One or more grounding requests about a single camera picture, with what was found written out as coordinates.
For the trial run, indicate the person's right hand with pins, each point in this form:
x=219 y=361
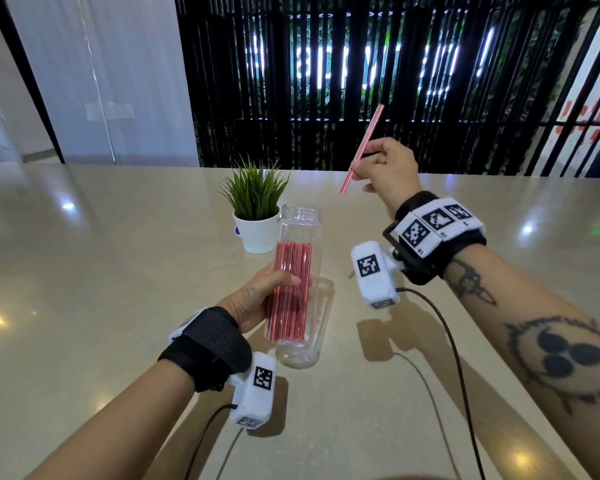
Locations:
x=395 y=172

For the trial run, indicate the person's left hand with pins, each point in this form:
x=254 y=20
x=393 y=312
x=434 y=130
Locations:
x=250 y=304

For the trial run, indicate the single red straw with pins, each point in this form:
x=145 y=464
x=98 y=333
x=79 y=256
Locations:
x=367 y=137

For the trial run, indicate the bundle of red straws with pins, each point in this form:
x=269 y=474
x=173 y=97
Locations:
x=292 y=259

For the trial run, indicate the clear plastic jar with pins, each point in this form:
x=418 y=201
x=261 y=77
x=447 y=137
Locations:
x=300 y=224

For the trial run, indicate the person's left forearm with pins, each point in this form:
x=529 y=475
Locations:
x=120 y=429

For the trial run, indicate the person's right forearm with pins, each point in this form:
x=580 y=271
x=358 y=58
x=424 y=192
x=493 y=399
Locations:
x=530 y=319

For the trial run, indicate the black left wrist band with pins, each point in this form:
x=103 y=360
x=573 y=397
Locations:
x=212 y=344

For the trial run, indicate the black wrist band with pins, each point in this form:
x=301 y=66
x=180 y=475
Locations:
x=437 y=229
x=212 y=344

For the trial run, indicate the white plant pot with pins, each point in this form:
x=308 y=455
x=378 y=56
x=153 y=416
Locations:
x=256 y=237

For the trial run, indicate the black right wrist band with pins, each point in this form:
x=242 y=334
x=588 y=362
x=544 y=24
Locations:
x=437 y=229

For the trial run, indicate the green artificial grass plant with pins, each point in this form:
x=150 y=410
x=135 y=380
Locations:
x=254 y=192

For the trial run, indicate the black slatted screen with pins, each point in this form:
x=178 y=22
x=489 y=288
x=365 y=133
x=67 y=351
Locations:
x=220 y=94

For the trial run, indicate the white label on glass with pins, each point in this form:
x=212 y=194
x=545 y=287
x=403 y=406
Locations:
x=110 y=111

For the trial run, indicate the frosted glass panel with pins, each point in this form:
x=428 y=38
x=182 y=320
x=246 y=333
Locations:
x=145 y=59

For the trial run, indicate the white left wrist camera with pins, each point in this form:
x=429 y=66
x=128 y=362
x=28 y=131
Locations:
x=255 y=394

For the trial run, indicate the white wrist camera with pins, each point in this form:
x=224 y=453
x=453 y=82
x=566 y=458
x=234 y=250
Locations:
x=375 y=279
x=255 y=394

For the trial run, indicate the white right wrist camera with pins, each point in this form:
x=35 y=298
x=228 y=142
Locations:
x=375 y=279

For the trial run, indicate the black door frame post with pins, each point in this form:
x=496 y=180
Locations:
x=25 y=79

